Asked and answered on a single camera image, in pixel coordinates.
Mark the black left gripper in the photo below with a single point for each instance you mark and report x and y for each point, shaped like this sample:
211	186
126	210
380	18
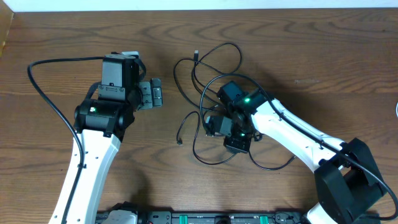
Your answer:
148	99

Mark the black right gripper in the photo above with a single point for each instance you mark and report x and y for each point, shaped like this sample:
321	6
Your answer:
240	147

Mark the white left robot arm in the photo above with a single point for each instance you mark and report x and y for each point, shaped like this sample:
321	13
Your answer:
100	123

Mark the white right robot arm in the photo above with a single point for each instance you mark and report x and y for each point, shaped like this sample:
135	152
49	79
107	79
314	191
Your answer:
347	179

